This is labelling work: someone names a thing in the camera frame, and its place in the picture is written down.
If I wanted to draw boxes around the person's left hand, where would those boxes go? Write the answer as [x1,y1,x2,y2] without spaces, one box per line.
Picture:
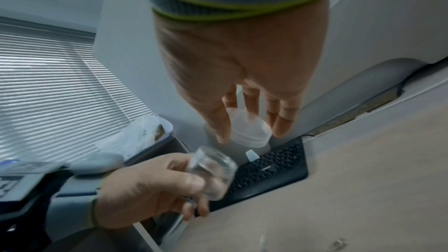
[92,152,211,230]

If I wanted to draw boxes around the person's right hand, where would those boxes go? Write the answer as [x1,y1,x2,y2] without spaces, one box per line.
[153,0,330,145]

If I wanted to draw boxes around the clear jar with label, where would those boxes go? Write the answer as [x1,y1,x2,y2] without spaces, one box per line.
[185,145,239,202]

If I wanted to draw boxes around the pile of silver paper clips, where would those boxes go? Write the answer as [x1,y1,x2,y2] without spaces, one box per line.
[257,232,349,252]

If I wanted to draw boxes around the white round tracker puck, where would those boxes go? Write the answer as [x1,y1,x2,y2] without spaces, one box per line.
[70,152,125,176]

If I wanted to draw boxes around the white crumpled plastic bag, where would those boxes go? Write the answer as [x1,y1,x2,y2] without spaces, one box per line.
[97,114,174,161]

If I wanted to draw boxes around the black keyboard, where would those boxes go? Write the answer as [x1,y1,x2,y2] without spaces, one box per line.
[194,136,309,217]

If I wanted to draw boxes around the white window blinds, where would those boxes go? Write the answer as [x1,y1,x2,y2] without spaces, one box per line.
[0,17,157,165]

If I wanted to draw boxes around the beige desk divider panel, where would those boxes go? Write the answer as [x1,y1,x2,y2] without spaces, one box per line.
[301,0,448,135]

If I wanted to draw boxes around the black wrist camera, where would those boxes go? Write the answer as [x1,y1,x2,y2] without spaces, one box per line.
[0,202,51,252]

